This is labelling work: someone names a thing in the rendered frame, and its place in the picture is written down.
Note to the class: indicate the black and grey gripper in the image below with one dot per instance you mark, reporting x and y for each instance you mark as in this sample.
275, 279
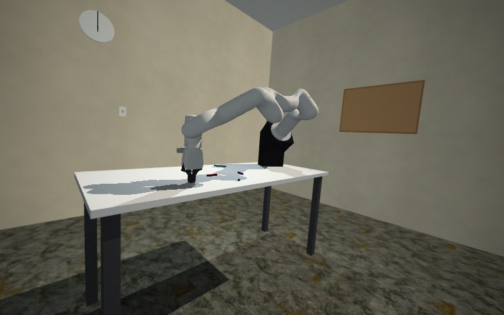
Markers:
192, 162

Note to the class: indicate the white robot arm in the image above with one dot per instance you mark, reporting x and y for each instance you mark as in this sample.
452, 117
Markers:
266, 100

